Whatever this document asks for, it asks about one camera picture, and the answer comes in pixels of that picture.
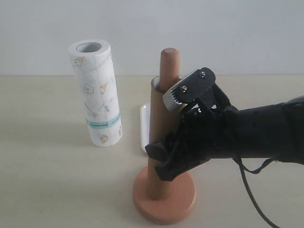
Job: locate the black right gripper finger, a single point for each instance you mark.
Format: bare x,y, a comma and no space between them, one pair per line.
171,169
157,151

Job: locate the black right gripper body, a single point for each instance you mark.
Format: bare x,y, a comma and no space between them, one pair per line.
198,129

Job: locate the brown cardboard tube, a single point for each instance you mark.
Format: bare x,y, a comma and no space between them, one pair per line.
162,122

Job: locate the printed white paper towel roll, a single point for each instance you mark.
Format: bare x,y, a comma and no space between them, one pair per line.
93,69

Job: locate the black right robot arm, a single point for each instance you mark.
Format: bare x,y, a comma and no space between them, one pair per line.
273,132

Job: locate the wooden paper towel holder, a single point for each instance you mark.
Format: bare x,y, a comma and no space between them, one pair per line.
163,202

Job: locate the white plastic tray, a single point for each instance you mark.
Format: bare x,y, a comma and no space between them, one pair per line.
144,125

